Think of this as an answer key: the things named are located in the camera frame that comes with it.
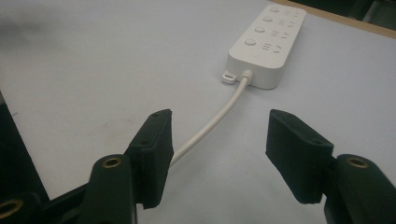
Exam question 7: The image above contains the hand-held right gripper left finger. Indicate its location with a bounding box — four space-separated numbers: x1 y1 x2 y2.
78 108 175 224

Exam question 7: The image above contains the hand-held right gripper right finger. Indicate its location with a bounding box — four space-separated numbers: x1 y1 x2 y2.
265 108 396 224

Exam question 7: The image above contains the white power strip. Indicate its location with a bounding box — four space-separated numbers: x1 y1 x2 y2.
221 2 307 91

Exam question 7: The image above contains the white power strip cable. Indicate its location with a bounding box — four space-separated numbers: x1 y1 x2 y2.
169 77 249 167

